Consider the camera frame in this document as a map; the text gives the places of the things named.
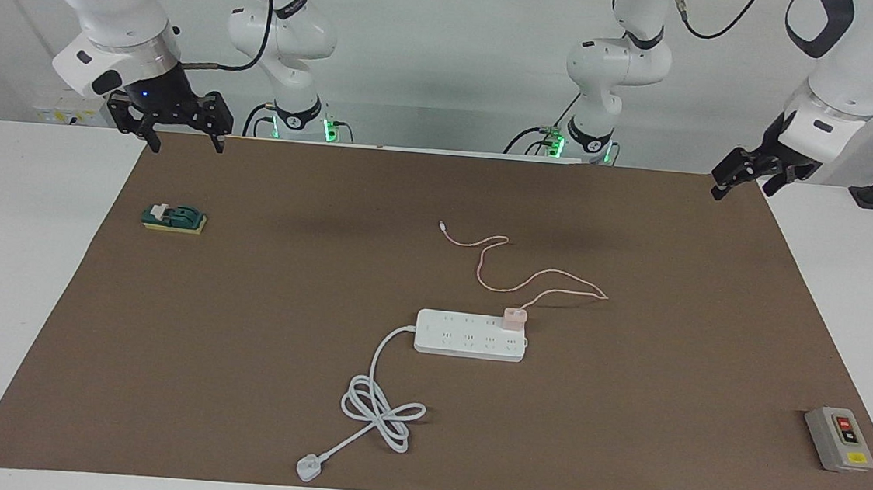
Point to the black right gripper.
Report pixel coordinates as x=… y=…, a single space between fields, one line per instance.
x=160 y=95

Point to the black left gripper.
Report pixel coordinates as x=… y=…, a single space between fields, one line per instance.
x=782 y=157

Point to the pink charger block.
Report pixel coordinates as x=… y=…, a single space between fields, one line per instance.
x=515 y=320

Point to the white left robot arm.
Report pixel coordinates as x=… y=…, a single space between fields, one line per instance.
x=614 y=64

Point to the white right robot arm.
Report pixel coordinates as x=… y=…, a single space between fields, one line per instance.
x=113 y=1

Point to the white power strip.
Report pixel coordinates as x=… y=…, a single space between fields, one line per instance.
x=468 y=341

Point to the green circuit board module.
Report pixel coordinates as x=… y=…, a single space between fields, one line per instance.
x=181 y=217

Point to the brown table mat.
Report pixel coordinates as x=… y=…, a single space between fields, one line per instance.
x=625 y=416

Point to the white wall socket box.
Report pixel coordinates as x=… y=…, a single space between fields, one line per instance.
x=65 y=116

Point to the grey on-off switch box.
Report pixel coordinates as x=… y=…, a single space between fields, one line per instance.
x=833 y=448

